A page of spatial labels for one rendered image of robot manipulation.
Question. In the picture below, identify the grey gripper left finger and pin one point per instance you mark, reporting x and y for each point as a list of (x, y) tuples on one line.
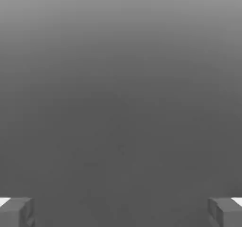
[(13, 213)]

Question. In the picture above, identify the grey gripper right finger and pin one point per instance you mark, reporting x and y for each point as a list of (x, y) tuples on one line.
[(228, 213)]

